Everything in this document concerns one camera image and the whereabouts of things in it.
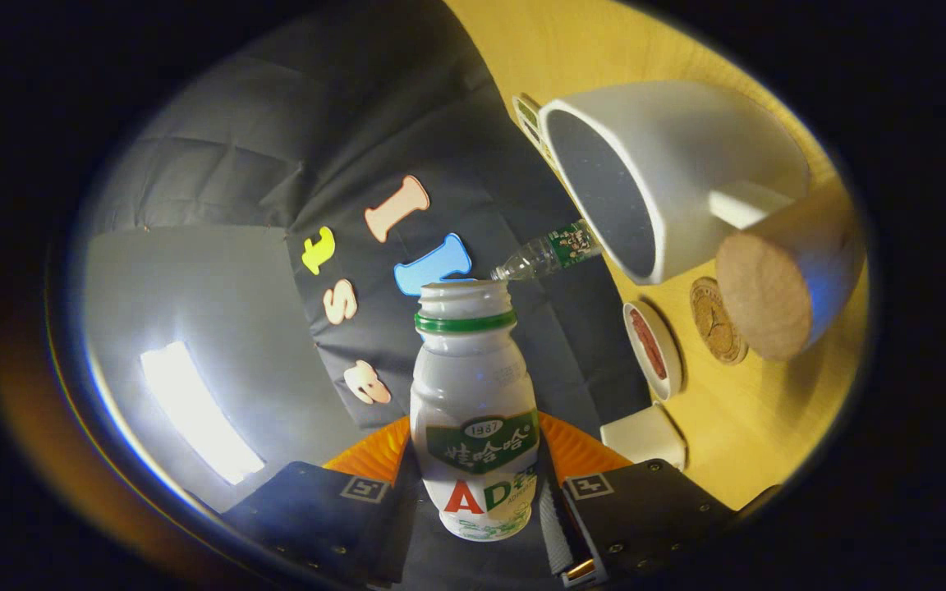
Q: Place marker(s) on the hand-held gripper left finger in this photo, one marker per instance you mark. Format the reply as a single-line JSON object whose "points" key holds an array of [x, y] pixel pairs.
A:
{"points": [[309, 513]]}

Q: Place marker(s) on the round cork coaster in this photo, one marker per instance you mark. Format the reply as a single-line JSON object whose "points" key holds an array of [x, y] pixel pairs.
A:
{"points": [[713, 324]]}

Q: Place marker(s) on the white juice bottle green label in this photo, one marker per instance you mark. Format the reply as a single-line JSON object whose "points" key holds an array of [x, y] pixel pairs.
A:
{"points": [[473, 386]]}

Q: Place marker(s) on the white divided dish with beans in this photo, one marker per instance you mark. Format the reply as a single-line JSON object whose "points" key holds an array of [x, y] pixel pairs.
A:
{"points": [[526, 115]]}

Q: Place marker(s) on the white toaster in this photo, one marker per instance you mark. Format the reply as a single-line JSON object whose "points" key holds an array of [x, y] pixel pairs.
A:
{"points": [[645, 435]]}

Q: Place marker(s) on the black backdrop cloth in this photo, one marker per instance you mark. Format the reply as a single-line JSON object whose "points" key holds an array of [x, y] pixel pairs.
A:
{"points": [[317, 123]]}

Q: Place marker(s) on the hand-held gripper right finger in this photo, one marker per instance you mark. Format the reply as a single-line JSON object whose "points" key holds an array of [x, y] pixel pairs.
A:
{"points": [[645, 509]]}

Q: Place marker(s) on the red meat slice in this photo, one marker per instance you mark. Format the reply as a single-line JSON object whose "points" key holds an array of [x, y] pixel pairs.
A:
{"points": [[641, 328], [658, 361]]}

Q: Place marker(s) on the wooden table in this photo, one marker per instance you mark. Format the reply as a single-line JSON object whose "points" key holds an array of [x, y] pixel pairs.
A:
{"points": [[522, 41]]}

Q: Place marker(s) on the clear plastic water bottle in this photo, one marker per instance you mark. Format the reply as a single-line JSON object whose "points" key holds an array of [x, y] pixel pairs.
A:
{"points": [[551, 253]]}

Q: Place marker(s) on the round beige plate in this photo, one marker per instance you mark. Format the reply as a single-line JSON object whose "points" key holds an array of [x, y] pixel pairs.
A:
{"points": [[674, 369]]}

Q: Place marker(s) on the ceiling light panel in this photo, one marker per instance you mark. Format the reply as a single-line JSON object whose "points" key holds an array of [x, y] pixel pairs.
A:
{"points": [[198, 410]]}

